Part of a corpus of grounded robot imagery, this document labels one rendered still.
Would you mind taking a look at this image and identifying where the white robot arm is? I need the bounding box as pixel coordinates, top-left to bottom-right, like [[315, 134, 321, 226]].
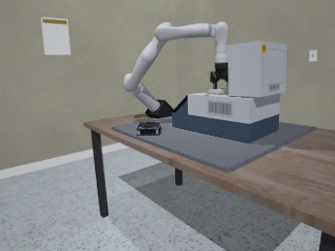
[[124, 22, 228, 111]]

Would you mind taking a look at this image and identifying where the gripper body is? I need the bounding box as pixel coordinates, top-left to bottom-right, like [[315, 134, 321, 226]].
[[215, 63, 228, 79]]

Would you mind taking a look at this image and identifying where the white benchtop thermal cycler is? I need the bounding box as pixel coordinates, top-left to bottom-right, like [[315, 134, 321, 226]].
[[172, 41, 287, 142]]

